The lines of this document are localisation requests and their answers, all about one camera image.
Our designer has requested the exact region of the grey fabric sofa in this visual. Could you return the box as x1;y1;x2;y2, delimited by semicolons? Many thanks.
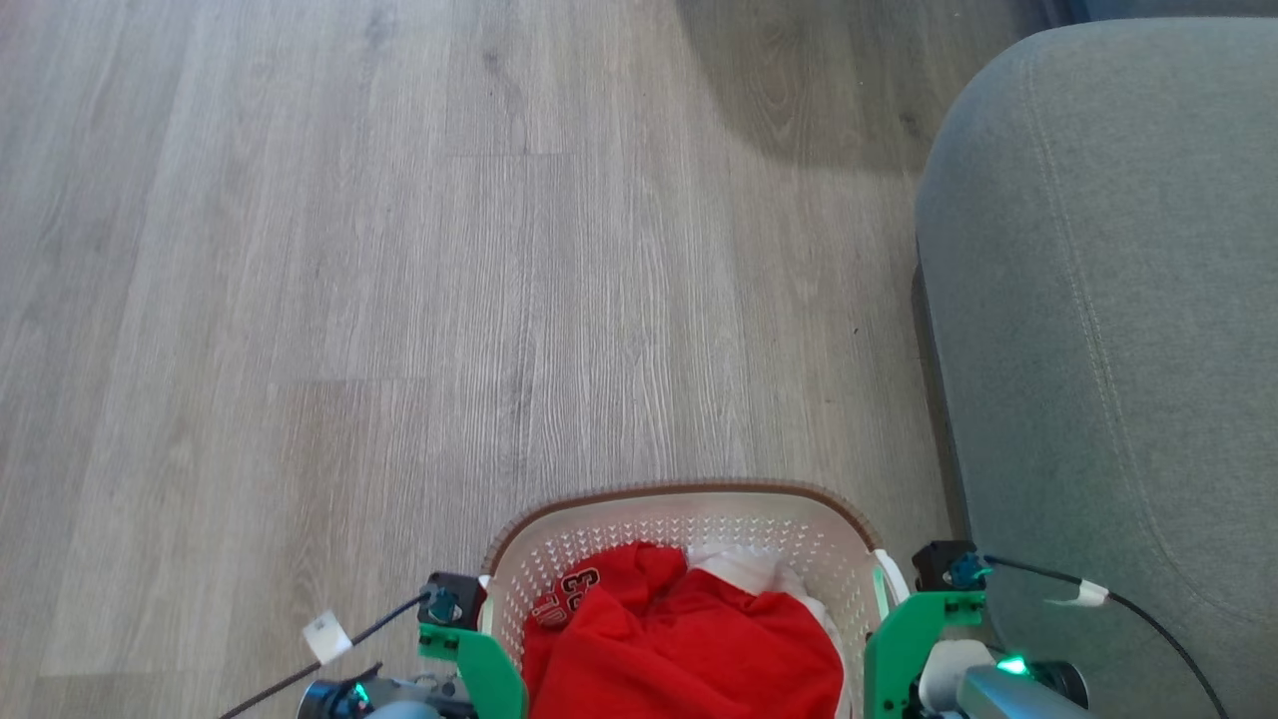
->
913;0;1278;719

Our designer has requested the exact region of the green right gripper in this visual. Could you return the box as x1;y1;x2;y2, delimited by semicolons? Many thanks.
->
863;590;987;719

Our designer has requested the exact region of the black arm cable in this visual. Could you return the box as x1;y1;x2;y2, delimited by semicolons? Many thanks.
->
218;591;436;719
982;555;1231;719

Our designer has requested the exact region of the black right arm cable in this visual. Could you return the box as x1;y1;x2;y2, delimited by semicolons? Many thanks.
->
982;555;1231;719

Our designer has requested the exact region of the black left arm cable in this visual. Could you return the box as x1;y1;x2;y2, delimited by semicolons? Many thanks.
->
218;591;436;719

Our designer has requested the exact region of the white cable label tag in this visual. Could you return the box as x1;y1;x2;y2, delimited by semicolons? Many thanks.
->
302;610;353;666
1042;578;1112;609

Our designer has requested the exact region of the beige plastic laundry basket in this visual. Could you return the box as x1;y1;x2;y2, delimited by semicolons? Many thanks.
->
479;479;913;719

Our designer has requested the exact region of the red printed garment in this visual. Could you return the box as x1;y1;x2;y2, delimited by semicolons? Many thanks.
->
520;541;846;719

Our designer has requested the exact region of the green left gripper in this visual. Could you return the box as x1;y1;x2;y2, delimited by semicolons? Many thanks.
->
416;623;529;719

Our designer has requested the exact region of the white garment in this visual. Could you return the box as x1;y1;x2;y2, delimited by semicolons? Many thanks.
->
685;544;856;719

